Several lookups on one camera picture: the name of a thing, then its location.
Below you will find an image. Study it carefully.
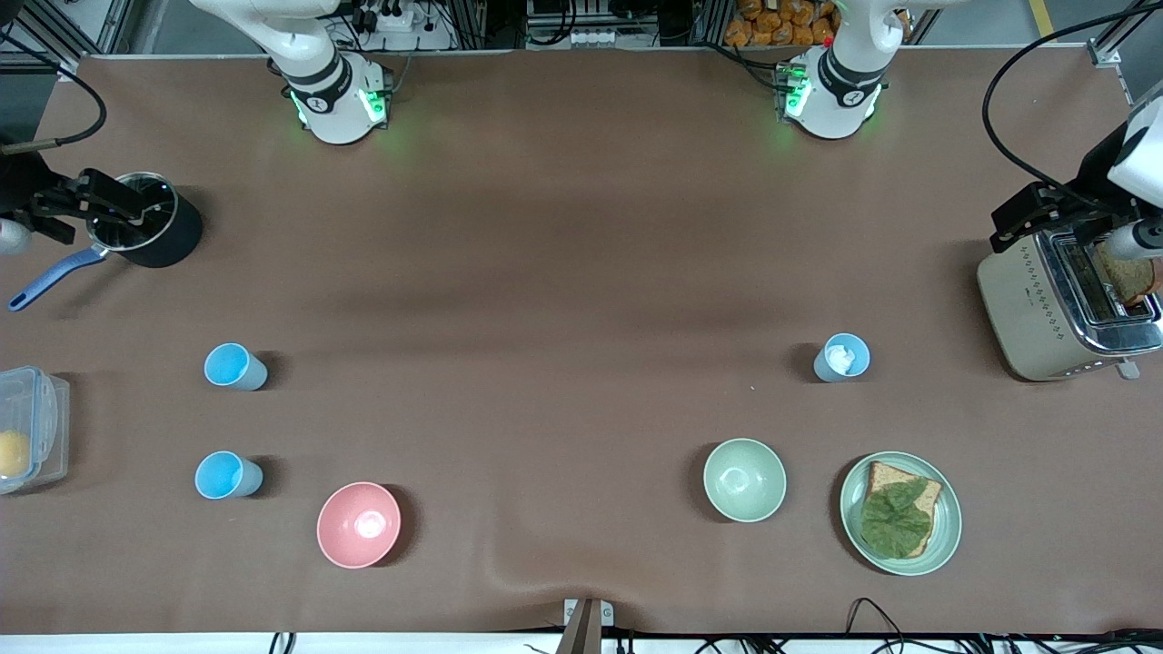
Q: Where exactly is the blue plastic cup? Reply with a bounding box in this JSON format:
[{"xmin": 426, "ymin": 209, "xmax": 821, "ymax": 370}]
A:
[
  {"xmin": 194, "ymin": 451, "xmax": 264, "ymax": 500},
  {"xmin": 203, "ymin": 342, "xmax": 270, "ymax": 392}
]

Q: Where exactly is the blue cup with white paper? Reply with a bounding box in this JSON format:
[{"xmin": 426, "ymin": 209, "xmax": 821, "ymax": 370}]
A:
[{"xmin": 812, "ymin": 332, "xmax": 871, "ymax": 383}]

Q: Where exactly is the beige and chrome toaster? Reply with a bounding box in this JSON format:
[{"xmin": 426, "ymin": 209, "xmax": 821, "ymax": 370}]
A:
[{"xmin": 977, "ymin": 225, "xmax": 1163, "ymax": 382}]

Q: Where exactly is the brown toast slice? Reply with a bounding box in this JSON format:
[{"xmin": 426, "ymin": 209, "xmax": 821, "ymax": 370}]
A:
[{"xmin": 1095, "ymin": 243, "xmax": 1163, "ymax": 307}]

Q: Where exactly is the clear plastic container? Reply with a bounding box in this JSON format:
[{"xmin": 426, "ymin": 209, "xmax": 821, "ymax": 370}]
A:
[{"xmin": 0, "ymin": 365, "xmax": 71, "ymax": 497}]

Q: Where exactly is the yellow round fruit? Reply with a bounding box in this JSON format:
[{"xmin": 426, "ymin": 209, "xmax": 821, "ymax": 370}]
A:
[{"xmin": 0, "ymin": 430, "xmax": 32, "ymax": 479}]

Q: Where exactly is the brown bread slice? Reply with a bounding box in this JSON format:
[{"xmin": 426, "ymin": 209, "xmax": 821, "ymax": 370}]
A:
[{"xmin": 863, "ymin": 461, "xmax": 945, "ymax": 559}]

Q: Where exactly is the pale green plate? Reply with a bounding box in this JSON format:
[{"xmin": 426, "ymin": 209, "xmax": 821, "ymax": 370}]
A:
[{"xmin": 839, "ymin": 451, "xmax": 963, "ymax": 577}]

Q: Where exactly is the bag of orange snacks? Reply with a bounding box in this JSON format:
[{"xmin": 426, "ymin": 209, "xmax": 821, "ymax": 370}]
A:
[{"xmin": 724, "ymin": 0, "xmax": 911, "ymax": 48}]

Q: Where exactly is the green lettuce leaf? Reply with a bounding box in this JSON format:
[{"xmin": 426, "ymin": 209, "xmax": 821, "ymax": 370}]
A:
[{"xmin": 860, "ymin": 480, "xmax": 936, "ymax": 558}]

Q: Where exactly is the white power strip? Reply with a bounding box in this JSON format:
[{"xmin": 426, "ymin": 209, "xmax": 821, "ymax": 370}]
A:
[{"xmin": 362, "ymin": 0, "xmax": 421, "ymax": 34}]

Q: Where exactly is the pale green bowl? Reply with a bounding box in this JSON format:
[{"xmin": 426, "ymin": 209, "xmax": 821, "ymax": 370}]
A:
[{"xmin": 702, "ymin": 438, "xmax": 788, "ymax": 524}]

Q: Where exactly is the pink bowl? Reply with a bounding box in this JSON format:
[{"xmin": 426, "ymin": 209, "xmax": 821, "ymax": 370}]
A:
[{"xmin": 316, "ymin": 481, "xmax": 403, "ymax": 570}]

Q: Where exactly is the black pot with blue handle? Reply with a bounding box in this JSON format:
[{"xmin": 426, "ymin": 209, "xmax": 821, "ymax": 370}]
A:
[{"xmin": 7, "ymin": 172, "xmax": 204, "ymax": 313}]

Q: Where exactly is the black looped cable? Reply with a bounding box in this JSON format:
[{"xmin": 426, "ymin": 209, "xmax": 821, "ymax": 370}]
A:
[{"xmin": 845, "ymin": 597, "xmax": 919, "ymax": 654}]

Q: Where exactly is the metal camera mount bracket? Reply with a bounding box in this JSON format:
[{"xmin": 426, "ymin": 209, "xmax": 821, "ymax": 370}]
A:
[{"xmin": 556, "ymin": 597, "xmax": 615, "ymax": 654}]

